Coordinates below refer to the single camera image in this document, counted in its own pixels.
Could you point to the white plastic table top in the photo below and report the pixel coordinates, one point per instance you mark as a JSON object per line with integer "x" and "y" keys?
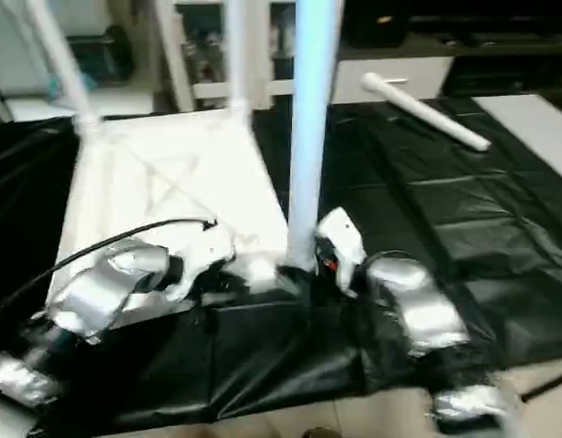
{"x": 171, "y": 182}

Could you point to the white plastic table leg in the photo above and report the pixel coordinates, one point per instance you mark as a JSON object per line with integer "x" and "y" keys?
{"x": 235, "y": 55}
{"x": 62, "y": 59}
{"x": 313, "y": 128}
{"x": 427, "y": 109}

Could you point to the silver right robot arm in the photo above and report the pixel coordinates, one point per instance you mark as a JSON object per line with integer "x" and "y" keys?
{"x": 418, "y": 306}

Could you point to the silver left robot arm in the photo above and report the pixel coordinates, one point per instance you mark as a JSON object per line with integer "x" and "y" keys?
{"x": 98, "y": 301}

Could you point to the black work mat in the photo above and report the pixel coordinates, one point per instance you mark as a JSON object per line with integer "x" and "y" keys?
{"x": 427, "y": 228}

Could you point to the white drawer unit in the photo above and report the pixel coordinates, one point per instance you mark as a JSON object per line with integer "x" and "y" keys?
{"x": 400, "y": 80}

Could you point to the white glass door cabinet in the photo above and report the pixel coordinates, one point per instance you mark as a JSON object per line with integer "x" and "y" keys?
{"x": 208, "y": 50}

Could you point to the black equipment case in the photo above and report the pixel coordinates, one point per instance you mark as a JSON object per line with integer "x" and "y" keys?
{"x": 377, "y": 23}

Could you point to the white flat board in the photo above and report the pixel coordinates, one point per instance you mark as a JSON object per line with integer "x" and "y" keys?
{"x": 532, "y": 123}

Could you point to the black metal bench leg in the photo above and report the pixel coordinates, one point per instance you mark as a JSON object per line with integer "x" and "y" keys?
{"x": 550, "y": 388}

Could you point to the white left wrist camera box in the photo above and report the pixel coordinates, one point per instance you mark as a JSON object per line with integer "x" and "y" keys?
{"x": 203, "y": 255}

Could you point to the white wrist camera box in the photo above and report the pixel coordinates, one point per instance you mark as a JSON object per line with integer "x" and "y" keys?
{"x": 340, "y": 242}
{"x": 203, "y": 255}

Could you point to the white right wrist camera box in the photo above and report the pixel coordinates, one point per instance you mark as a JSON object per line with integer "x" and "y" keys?
{"x": 340, "y": 242}

